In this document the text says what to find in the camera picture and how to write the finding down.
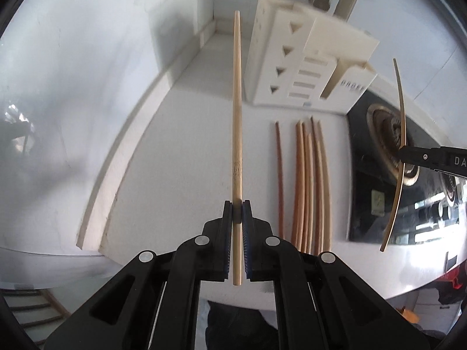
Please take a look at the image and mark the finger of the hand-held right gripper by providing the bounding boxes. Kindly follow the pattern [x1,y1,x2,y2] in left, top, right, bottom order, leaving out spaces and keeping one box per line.
[398,146,446,171]

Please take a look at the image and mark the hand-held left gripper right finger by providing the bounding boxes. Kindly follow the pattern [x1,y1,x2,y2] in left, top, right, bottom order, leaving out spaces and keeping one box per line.
[242,200,436,350]

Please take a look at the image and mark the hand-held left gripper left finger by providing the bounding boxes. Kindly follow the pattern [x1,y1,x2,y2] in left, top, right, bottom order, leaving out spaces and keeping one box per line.
[44,200,234,350]

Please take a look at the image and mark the light bamboo chopstick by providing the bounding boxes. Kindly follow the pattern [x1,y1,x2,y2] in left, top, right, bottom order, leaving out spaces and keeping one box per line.
[231,10,244,287]
[379,57,407,252]

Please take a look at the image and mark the dark brown chopstick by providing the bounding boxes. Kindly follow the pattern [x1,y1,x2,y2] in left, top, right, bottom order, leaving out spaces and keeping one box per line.
[310,116,323,255]
[275,121,286,242]

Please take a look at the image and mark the reddish brown chopstick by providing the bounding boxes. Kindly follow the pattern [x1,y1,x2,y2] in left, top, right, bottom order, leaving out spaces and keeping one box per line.
[291,120,304,249]
[299,122,310,253]

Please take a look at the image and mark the light wooden chopstick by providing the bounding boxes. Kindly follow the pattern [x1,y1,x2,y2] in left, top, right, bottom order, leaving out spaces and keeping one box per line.
[304,134,315,254]

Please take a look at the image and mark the pale cream chopstick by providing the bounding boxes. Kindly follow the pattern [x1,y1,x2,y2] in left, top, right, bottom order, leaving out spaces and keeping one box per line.
[317,120,332,253]

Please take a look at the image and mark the cream utensil holder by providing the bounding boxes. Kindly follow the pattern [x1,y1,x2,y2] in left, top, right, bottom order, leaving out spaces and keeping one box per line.
[244,0,380,114]

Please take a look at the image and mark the round brass stove burner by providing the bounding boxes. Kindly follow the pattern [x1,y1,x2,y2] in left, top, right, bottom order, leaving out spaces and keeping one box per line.
[366,104,420,187]

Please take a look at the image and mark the black glass gas cooktop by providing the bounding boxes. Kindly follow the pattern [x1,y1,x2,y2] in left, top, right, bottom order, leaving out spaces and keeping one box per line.
[345,88,467,246]

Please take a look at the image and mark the person's dark clothing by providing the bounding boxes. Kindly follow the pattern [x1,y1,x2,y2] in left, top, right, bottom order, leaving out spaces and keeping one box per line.
[205,299,280,350]

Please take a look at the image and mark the red and black object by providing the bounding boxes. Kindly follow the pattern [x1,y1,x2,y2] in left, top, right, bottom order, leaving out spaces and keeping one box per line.
[438,268,467,304]

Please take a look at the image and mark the staircase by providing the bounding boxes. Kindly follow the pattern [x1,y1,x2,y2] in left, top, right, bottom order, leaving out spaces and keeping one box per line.
[5,287,70,332]

